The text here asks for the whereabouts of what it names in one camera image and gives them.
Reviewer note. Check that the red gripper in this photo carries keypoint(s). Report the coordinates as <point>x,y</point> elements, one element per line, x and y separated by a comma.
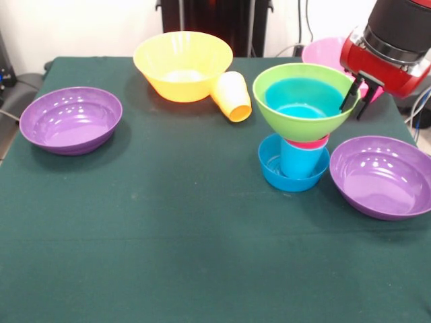
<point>380,69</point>

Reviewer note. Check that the blue bowl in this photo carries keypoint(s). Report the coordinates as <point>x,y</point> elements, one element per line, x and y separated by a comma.
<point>303,94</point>
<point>293,185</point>

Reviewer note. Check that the pink bowl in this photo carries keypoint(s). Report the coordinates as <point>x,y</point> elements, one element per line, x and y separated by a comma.
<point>323,50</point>

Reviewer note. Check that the green bowl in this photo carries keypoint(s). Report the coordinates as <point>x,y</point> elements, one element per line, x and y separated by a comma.
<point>299,128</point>

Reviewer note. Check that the red cup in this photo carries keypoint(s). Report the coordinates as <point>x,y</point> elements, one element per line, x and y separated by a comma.
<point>309,144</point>

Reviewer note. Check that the blue cup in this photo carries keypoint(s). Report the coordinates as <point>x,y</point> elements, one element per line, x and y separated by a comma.
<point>299,163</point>

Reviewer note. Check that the purple bowl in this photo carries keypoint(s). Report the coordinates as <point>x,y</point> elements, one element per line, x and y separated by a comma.
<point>380,188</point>
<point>67,128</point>

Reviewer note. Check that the orange cup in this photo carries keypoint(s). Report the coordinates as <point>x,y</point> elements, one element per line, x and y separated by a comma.
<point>232,101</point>

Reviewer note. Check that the orange bowl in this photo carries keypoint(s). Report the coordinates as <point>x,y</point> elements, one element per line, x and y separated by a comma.
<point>182,91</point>

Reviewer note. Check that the black computer tower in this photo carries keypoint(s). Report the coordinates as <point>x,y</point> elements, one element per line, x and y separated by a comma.
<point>6,67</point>

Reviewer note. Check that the dark green tablecloth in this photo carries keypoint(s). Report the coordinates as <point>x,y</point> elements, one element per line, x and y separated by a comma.
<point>134,269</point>

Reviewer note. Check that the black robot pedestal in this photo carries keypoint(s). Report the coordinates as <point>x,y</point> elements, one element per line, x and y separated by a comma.
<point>219,20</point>

